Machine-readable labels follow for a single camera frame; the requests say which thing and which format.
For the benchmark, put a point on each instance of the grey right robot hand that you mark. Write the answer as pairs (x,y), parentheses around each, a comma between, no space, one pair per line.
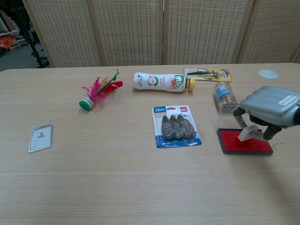
(269,105)

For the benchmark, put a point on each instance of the red ink pad clear lid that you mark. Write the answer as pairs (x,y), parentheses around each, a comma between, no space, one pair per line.
(230,140)

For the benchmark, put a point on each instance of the blue correction tape pack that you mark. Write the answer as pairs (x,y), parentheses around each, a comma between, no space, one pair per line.
(175,126)

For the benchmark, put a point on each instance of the woven folding screen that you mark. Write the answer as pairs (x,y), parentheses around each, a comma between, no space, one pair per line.
(150,32)

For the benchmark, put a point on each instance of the yellow razor blister pack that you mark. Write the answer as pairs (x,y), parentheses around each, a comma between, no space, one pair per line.
(211,73)

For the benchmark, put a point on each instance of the orange object in background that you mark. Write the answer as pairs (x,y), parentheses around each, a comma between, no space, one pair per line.
(5,42)

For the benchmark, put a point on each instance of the black tripod stand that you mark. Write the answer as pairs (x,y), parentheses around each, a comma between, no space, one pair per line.
(35,51)

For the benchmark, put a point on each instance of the clear jar blue label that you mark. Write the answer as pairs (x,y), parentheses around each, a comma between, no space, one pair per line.
(225,95)

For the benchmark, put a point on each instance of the cardboard box in background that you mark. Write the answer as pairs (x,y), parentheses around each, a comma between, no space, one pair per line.
(8,24)

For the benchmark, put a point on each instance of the white drink bottle yellow cap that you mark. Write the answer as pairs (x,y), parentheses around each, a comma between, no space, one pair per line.
(159,82)

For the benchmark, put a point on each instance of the white red stamp block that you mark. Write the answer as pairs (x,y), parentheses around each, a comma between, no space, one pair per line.
(246,133)

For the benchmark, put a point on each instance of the colourful feather shuttlecock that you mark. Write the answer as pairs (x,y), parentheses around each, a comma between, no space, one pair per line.
(98,93)

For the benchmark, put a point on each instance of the silver ID badge holder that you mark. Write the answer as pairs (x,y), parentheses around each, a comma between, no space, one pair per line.
(40,138)

